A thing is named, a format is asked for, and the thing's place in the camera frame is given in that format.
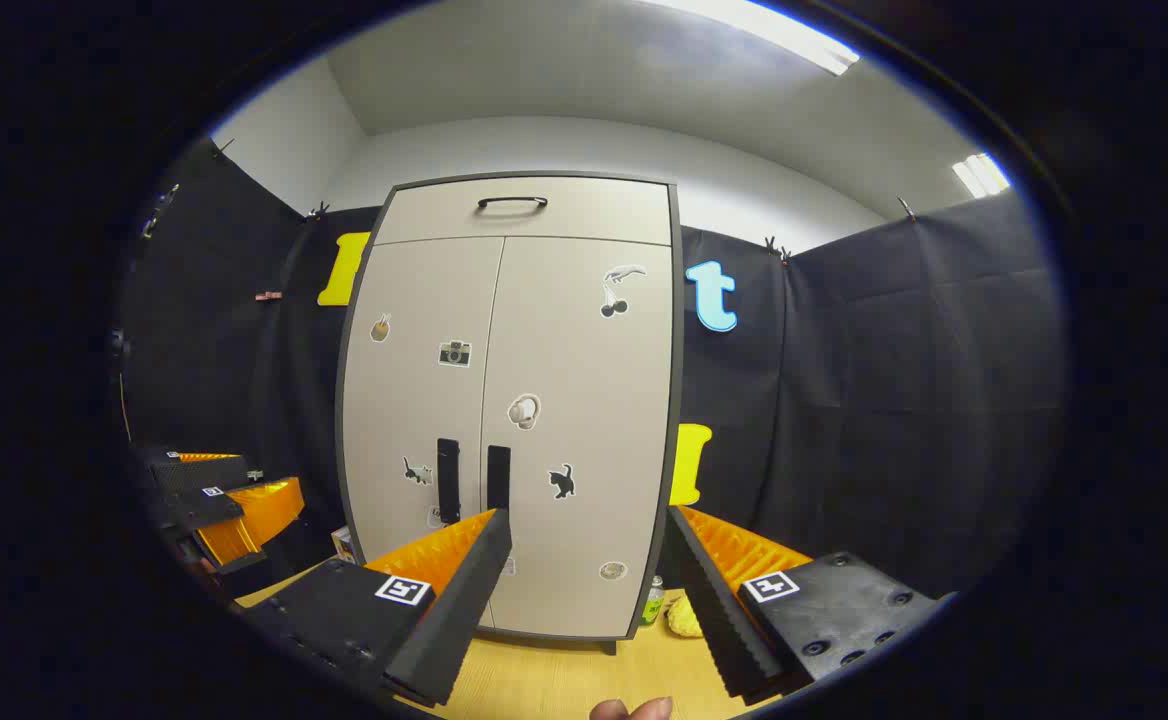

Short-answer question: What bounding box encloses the long ceiling light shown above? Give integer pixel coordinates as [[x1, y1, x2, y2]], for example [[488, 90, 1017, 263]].
[[644, 0, 860, 76]]

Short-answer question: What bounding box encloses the small ceiling light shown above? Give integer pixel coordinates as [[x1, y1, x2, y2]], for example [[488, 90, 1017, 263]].
[[952, 153, 1010, 198]]

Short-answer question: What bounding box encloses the beige double-door shoe cabinet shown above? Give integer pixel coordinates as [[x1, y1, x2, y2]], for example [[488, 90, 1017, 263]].
[[336, 172, 683, 656]]

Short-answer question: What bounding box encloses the cherry sticker shoe cabinet door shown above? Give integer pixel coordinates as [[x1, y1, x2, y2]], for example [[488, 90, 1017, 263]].
[[479, 236, 676, 641]]

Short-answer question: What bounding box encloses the beige cabinet drawer front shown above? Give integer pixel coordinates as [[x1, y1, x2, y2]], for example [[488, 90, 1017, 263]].
[[374, 178, 672, 247]]

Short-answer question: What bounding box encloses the black backdrop cloth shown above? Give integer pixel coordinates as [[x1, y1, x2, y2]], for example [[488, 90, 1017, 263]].
[[119, 135, 1065, 601]]

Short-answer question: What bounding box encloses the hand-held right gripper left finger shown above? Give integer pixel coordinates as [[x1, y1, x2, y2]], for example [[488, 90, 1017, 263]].
[[244, 508, 513, 709]]

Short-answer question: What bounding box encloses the black door handle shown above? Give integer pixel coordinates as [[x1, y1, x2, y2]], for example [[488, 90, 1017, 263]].
[[437, 438, 461, 526], [487, 445, 512, 513]]

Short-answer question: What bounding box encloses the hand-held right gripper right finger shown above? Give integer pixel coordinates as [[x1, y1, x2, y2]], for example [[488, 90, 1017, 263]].
[[666, 505, 955, 706]]

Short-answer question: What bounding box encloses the camera sticker shoe cabinet door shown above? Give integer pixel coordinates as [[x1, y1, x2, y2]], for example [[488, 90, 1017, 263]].
[[342, 236, 505, 629]]

